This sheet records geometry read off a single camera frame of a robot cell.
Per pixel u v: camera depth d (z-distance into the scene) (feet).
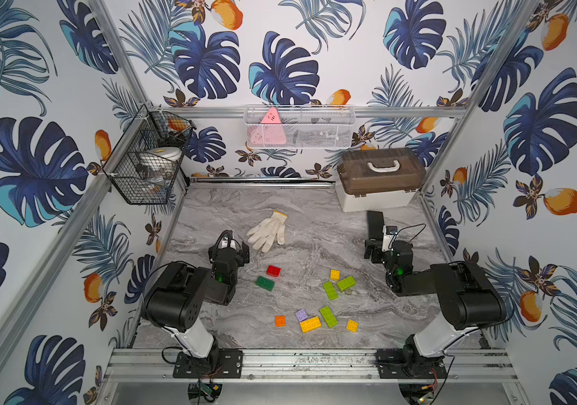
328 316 2.68
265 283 2.95
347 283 2.94
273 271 3.04
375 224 3.49
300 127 3.06
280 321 2.69
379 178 3.21
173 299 1.56
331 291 2.90
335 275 3.02
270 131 2.95
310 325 2.63
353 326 2.67
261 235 3.39
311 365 2.46
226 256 2.41
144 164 2.68
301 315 2.72
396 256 2.41
